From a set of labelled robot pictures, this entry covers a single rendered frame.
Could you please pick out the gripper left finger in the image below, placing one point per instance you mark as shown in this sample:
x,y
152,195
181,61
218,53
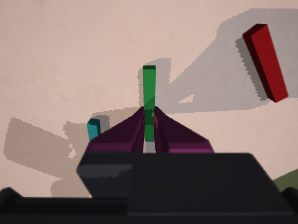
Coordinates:
x,y
123,136

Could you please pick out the grey rod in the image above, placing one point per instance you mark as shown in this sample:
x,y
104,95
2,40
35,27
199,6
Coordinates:
x,y
150,146

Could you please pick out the dark red rectangular bar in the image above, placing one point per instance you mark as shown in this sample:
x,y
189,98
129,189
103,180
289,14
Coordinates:
x,y
259,43

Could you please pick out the green rod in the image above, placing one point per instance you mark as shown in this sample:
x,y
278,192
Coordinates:
x,y
149,83

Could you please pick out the turquoise rod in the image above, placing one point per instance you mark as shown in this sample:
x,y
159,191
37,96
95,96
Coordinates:
x,y
93,127

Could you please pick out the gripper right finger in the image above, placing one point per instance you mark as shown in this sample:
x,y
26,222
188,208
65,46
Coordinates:
x,y
177,138

